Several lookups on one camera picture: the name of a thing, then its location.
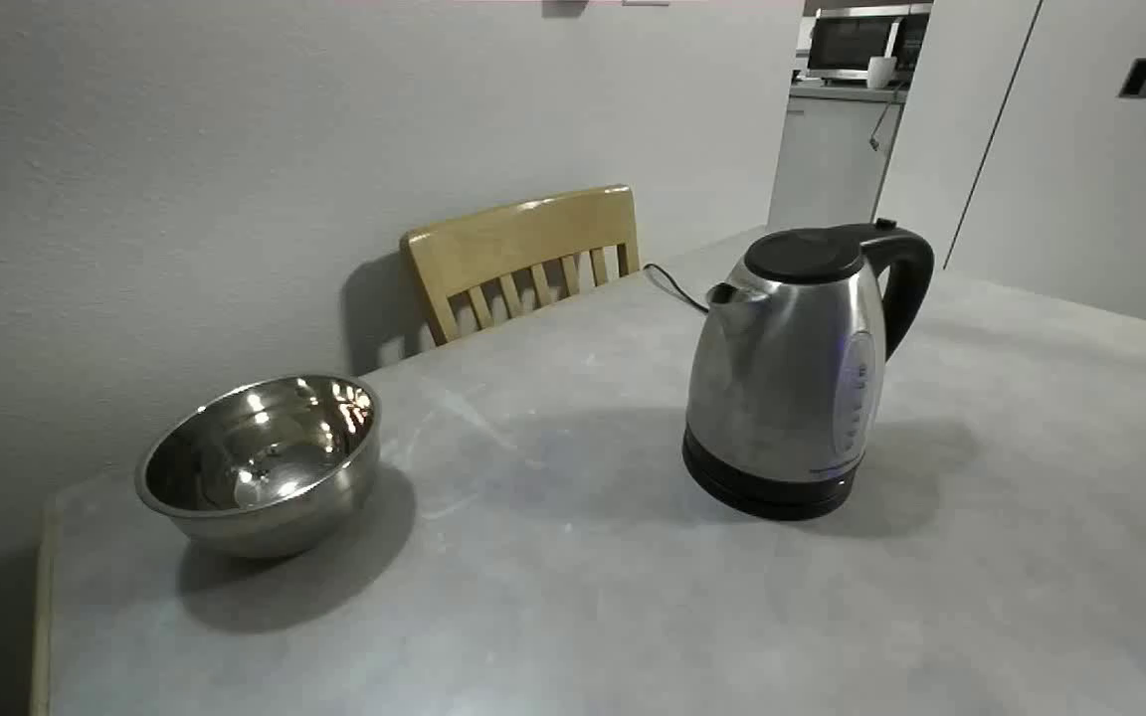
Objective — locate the stainless steel mixing bowl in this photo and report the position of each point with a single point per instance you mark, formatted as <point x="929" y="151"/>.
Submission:
<point x="256" y="516"/>

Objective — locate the black microwave oven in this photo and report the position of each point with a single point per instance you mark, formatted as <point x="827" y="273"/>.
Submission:
<point x="852" y="40"/>

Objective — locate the black wall plate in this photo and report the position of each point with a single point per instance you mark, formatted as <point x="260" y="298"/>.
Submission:
<point x="1144" y="75"/>

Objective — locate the white cup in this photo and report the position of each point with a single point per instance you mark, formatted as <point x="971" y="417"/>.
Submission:
<point x="882" y="74"/>

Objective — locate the stainless steel electric kettle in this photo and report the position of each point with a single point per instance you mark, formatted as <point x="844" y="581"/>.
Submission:
<point x="787" y="383"/>

